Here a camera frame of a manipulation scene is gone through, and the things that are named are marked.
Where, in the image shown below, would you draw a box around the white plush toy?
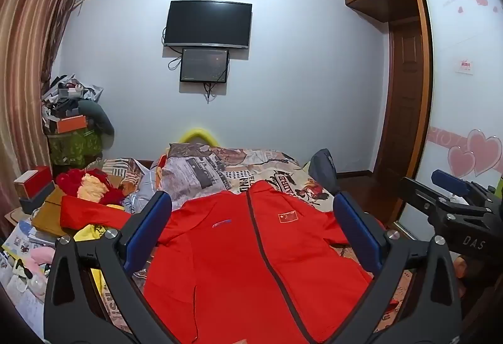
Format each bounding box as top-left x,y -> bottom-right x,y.
7,263 -> 47,297

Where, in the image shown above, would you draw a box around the yellow cloth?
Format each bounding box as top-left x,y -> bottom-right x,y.
74,204 -> 123,299

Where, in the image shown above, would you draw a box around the brown cardboard box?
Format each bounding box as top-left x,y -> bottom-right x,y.
31,187 -> 79,238

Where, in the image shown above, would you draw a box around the red plush toy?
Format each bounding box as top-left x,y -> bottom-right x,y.
56,167 -> 125,207

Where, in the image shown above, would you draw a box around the yellow padded object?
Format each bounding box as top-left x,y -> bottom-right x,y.
181,128 -> 219,148

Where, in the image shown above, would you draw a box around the orange box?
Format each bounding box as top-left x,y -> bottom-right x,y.
56,115 -> 88,134

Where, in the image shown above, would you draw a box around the pink cloth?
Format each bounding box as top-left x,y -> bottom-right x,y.
27,247 -> 56,265

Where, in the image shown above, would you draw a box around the dark grey box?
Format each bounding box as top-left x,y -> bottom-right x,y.
18,181 -> 56,215

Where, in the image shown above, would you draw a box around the green patterned cloth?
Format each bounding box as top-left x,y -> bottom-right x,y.
47,129 -> 104,168

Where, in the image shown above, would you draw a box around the pile of household clutter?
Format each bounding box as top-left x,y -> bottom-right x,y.
41,74 -> 103,121

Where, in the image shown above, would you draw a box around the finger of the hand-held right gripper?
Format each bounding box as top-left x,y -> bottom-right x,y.
431,170 -> 483,199
398,177 -> 446,227

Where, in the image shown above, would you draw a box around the stack of magazines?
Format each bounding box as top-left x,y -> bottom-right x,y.
2,220 -> 56,263

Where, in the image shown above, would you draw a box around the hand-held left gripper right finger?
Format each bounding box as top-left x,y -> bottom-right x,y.
325,192 -> 463,344

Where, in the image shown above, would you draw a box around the brown wooden door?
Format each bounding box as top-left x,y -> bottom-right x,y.
373,20 -> 426,211

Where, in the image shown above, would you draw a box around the black wall television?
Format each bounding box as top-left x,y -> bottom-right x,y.
163,0 -> 253,50

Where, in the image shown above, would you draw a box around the brown striped curtain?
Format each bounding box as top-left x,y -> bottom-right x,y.
0,0 -> 89,219

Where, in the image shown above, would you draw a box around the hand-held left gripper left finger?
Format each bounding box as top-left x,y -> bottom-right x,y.
43,190 -> 177,344

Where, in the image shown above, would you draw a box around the red box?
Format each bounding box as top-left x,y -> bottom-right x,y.
13,166 -> 53,199

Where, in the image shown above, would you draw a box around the small black wall monitor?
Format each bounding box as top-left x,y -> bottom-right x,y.
180,48 -> 230,84

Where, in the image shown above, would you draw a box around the red zip jacket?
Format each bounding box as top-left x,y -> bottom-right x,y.
59,179 -> 399,344

